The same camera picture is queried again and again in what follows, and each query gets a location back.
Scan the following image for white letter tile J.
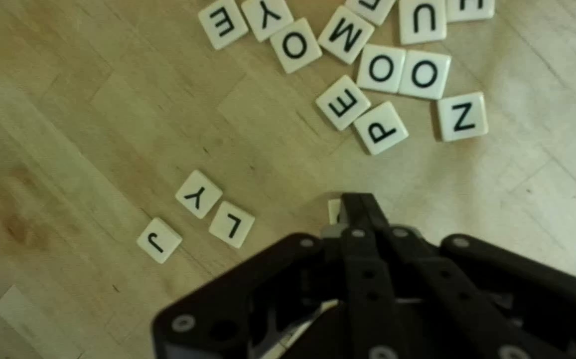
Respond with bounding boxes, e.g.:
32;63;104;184
136;218;183;264

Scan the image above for white letter tile U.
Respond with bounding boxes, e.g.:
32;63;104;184
399;0;447;45

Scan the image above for white letter tile N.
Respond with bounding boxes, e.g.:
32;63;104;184
437;93;488;143

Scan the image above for white letter tile o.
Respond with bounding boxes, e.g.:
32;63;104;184
357;45;407;95
271;19;323;75
401;51;451;101

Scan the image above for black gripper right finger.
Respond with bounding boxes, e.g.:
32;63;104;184
365;194;391;232

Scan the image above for white letter tile e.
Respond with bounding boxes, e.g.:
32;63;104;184
315;77;371;131
197;0;249;51

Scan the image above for white letter tile L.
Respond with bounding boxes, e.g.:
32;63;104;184
209;202;255;250

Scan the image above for white letter tile M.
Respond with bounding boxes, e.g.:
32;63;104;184
319;7;375;65

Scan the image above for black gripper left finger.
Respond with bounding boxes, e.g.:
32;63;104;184
341;194;375;230

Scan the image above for white letter tile y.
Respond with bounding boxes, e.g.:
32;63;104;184
175;170;223;220
241;0;293;43

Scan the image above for white letter tile P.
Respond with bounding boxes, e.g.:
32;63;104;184
355;103;409;157

